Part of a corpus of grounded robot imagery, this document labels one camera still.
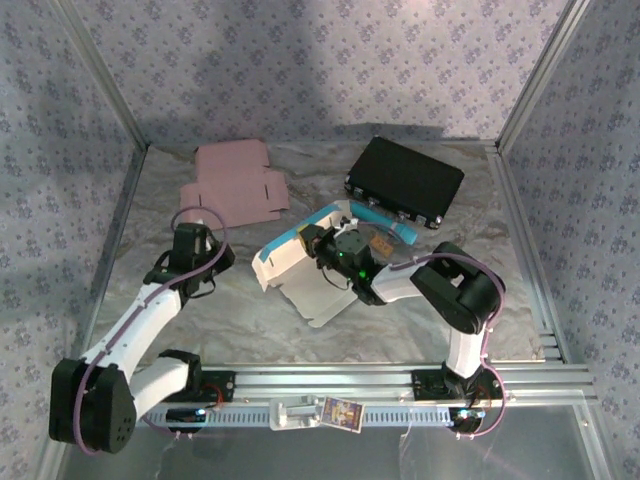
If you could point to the pink paper box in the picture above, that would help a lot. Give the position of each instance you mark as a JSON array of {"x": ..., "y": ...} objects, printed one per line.
[{"x": 235, "y": 185}]

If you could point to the blue paper box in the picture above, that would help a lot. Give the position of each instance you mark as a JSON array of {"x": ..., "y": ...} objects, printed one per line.
[{"x": 300, "y": 285}]

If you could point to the aluminium frame post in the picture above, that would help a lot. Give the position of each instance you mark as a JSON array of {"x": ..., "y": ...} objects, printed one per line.
[
  {"x": 106, "y": 75},
  {"x": 541, "y": 75}
]

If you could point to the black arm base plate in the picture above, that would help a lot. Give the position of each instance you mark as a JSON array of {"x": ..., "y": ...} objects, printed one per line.
[
  {"x": 222, "y": 385},
  {"x": 425, "y": 385}
]

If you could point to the aluminium side rail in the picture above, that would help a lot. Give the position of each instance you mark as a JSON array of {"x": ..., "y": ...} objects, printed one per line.
[
  {"x": 124, "y": 215},
  {"x": 525, "y": 250}
]

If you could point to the white plastic bracket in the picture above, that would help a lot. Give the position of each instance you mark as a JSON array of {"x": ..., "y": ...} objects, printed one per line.
[{"x": 292, "y": 412}]

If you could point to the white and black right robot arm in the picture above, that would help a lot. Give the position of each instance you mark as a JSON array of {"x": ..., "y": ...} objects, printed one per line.
[{"x": 465, "y": 350}]

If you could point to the wide aluminium rail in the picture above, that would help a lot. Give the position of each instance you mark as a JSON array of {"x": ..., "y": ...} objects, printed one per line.
[{"x": 325, "y": 382}]

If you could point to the cartoon print card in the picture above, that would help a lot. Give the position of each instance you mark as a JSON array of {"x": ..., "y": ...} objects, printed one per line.
[{"x": 342, "y": 412}]

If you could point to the wooden block with tiger print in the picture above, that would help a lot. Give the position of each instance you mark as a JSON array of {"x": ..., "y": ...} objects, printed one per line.
[{"x": 382, "y": 244}]

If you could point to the black adapter with LED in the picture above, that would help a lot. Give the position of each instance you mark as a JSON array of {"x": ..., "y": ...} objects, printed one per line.
[
  {"x": 182, "y": 416},
  {"x": 467, "y": 422}
]

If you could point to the black hard case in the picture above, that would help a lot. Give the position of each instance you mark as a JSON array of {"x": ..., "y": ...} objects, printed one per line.
[{"x": 405, "y": 175}]

